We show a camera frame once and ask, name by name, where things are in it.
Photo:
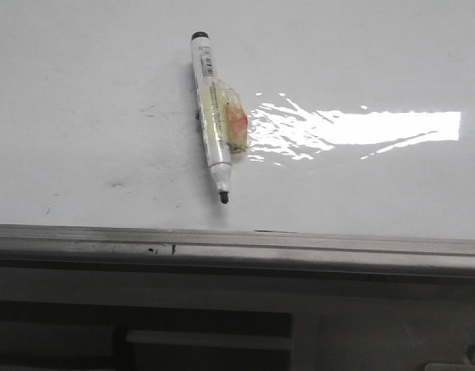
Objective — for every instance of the white whiteboard marker with tape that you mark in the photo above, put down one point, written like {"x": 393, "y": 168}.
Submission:
{"x": 221, "y": 115}

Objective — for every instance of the white whiteboard with aluminium frame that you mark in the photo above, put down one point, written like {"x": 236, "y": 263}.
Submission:
{"x": 361, "y": 135}

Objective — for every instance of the grey metal table frame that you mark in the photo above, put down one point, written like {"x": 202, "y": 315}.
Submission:
{"x": 53, "y": 336}

